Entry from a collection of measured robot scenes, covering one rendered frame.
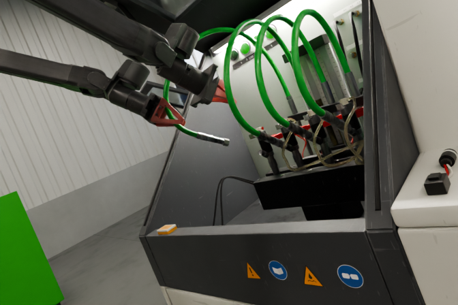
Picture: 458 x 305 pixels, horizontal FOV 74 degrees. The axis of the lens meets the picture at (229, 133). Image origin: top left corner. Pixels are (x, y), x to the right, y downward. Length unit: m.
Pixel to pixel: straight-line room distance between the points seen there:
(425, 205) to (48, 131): 7.08
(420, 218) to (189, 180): 0.73
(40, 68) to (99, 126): 6.61
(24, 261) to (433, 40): 3.69
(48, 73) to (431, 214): 0.83
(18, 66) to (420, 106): 0.89
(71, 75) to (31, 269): 3.11
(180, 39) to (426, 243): 0.58
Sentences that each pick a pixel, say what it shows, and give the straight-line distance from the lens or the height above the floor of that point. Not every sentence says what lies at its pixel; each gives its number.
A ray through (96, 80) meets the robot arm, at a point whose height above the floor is 1.38.
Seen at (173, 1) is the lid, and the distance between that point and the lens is 1.12.
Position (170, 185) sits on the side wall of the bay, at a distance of 0.98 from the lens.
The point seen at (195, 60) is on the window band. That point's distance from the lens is 7.08.
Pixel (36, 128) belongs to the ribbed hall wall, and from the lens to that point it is 7.21.
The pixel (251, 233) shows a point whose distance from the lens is 0.60.
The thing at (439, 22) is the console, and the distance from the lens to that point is 0.66.
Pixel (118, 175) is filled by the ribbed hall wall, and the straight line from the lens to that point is 7.38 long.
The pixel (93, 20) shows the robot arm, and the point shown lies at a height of 1.40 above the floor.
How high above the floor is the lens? 1.16
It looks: 2 degrees down
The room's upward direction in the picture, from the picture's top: 22 degrees counter-clockwise
